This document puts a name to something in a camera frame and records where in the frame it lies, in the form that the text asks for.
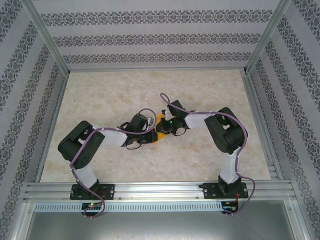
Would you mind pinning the orange square cloth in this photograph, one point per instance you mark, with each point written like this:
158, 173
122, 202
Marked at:
160, 117

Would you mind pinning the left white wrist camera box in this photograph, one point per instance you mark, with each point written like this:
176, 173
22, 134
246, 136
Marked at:
151, 121

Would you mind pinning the aluminium side rail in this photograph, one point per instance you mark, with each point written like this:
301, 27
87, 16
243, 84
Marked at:
51, 125
260, 112

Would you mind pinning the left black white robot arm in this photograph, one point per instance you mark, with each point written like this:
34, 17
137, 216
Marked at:
80, 150

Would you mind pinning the aluminium mounting rail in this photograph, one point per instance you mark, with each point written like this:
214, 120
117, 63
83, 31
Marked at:
160, 190

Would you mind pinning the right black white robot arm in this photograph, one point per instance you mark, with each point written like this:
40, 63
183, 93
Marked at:
227, 135

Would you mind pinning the aluminium frame post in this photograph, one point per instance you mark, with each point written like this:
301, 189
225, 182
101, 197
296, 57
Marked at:
45, 37
267, 37

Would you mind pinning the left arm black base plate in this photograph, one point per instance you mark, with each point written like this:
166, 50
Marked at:
108, 191

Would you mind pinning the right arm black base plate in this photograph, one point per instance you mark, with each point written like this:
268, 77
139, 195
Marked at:
210, 191

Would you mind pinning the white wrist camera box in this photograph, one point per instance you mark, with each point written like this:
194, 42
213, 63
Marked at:
165, 111
151, 121

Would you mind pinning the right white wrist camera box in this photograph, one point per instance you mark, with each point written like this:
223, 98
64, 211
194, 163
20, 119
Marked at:
165, 111

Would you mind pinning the aluminium back rail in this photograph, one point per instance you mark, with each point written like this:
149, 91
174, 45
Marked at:
155, 69

